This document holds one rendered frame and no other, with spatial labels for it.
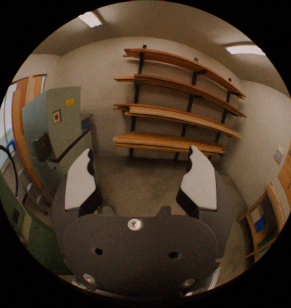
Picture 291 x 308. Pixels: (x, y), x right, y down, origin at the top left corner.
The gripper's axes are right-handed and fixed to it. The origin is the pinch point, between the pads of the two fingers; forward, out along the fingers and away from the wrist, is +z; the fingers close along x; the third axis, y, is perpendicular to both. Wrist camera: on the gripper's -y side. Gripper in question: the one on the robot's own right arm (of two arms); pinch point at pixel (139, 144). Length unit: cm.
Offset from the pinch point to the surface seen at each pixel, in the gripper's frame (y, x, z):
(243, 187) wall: 137, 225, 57
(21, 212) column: 29, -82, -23
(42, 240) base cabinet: 50, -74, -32
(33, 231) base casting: 39, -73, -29
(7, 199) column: 12, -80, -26
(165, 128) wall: 58, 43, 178
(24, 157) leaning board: 28, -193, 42
